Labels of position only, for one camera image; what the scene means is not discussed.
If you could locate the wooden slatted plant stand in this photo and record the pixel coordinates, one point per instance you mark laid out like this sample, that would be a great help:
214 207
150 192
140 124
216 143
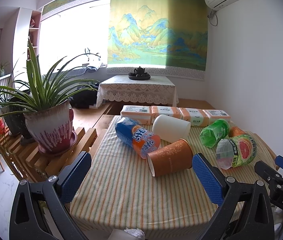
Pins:
30 162

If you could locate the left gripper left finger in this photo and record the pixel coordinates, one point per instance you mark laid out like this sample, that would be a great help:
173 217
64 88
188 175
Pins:
27 220

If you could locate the green spider plant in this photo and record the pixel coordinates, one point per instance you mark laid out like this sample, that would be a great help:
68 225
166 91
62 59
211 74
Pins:
42 92

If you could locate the grapefruit label cup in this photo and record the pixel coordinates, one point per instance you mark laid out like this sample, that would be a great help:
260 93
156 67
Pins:
235 151

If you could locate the green tea cup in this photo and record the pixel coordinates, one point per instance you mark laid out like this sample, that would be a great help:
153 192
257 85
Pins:
213 133

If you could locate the dark flower pot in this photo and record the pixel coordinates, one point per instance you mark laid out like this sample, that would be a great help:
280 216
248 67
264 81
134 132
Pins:
16 121

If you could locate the striped table cloth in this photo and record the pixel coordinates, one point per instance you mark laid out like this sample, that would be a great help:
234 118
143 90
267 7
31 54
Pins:
120 192

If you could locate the tissue pack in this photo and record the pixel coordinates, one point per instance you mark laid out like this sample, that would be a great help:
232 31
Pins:
195 116
141 114
216 114
164 110

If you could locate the white wall shelf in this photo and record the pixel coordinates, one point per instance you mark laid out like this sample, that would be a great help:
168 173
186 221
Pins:
27 28

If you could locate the small orange patterned cup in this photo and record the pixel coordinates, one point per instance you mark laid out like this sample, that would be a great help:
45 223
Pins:
235 131

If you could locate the black teapot set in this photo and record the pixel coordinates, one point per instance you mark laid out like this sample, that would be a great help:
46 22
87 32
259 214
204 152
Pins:
139 74

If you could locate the lace covered low table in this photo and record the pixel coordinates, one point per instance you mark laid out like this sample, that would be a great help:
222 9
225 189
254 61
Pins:
158 90

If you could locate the tissue pack far right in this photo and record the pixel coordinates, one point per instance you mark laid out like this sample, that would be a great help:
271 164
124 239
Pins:
216 114

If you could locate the black bag on platform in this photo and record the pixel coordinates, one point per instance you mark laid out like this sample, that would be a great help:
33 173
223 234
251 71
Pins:
86 98

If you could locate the landscape painting curtain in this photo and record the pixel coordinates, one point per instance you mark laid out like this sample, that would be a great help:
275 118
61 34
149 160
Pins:
167 37

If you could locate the blue orange Arctic Ocean cup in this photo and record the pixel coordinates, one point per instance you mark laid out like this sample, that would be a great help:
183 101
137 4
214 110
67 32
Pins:
141 140

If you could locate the red white flower pot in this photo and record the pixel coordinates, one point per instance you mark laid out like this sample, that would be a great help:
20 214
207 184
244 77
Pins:
52 129

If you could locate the tissue pack far left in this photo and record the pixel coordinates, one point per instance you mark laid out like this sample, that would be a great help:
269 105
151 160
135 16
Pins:
141 114

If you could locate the orange paper cup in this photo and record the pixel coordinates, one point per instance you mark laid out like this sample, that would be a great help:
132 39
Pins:
169 159

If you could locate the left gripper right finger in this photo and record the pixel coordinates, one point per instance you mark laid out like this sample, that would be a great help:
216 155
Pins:
243 210

